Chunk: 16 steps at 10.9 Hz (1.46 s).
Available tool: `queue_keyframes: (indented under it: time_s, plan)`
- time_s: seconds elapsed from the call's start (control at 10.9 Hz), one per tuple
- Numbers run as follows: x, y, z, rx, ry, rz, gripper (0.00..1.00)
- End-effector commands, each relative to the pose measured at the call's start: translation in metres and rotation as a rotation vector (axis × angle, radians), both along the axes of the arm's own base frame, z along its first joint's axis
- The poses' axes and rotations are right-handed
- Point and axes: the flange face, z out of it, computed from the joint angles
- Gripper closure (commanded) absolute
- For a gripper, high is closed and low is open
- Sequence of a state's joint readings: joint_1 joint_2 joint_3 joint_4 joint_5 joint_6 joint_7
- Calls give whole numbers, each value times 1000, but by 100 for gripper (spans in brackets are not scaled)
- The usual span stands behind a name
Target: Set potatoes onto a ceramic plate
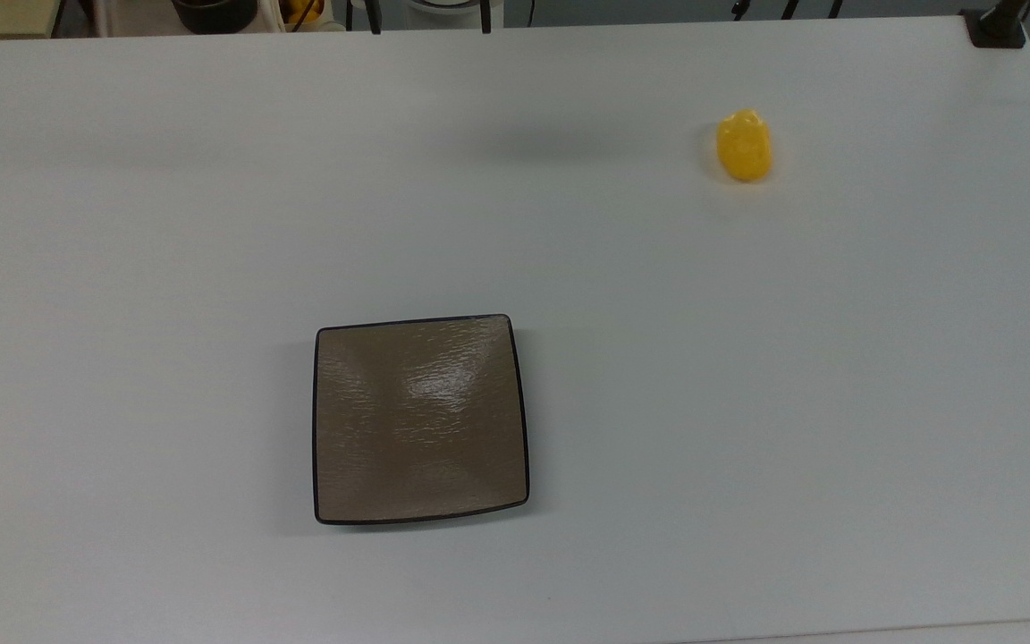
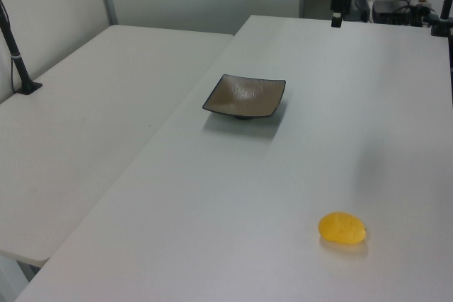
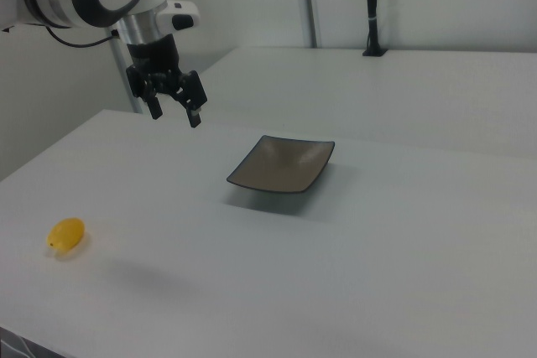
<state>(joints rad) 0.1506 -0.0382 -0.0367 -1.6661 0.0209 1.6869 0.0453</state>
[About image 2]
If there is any yellow potato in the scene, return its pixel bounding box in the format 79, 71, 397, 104
317, 211, 367, 245

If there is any square brown ceramic plate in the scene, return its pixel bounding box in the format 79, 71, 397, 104
202, 74, 287, 120

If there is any black equipment box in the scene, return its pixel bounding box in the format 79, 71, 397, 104
370, 0, 413, 25

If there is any black camera pole with base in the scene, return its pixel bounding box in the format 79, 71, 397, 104
0, 0, 44, 96

